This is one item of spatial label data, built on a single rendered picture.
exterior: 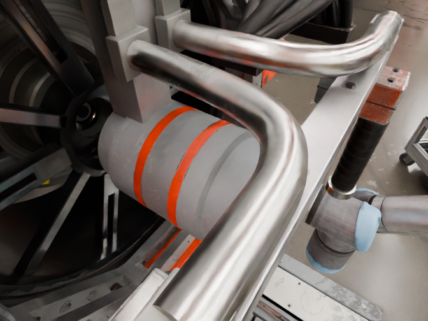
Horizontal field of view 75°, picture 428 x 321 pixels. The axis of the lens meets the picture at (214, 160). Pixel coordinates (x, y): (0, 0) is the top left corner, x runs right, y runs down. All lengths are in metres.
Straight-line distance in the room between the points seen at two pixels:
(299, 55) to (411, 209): 0.52
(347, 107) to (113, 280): 0.43
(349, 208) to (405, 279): 0.84
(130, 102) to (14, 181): 0.16
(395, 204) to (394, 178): 1.03
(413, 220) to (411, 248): 0.80
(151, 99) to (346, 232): 0.44
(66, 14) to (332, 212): 0.56
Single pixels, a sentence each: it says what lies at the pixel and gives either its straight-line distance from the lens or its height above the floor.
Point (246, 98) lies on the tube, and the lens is 0.18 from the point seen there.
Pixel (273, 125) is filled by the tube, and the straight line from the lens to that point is 0.16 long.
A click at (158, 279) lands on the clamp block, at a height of 0.95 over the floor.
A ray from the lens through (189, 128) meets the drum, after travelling 0.30.
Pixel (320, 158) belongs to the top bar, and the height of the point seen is 0.98.
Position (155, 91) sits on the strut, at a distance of 0.32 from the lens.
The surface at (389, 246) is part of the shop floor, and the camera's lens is 1.46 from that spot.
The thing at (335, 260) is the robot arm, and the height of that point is 0.53.
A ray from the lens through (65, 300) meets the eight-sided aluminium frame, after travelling 0.47.
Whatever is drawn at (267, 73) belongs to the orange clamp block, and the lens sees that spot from 0.58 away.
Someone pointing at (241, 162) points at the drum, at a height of 0.91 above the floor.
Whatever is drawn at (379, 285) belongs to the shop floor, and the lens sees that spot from 1.35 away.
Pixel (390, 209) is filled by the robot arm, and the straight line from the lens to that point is 0.73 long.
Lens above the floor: 1.11
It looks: 45 degrees down
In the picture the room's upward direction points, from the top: straight up
